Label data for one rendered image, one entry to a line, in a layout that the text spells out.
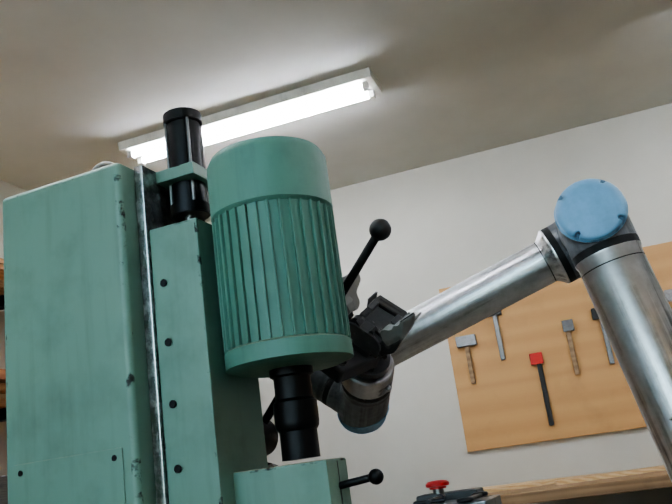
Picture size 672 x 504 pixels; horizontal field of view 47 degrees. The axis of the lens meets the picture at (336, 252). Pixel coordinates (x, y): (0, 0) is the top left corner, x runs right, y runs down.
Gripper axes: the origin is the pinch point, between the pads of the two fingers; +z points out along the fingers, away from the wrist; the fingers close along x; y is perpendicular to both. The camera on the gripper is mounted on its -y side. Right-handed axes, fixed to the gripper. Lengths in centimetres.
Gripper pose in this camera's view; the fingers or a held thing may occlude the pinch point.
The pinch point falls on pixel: (370, 290)
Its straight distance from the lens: 115.7
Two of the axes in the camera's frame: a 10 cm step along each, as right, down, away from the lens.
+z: 0.4, -7.1, -7.1
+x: 7.7, 4.7, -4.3
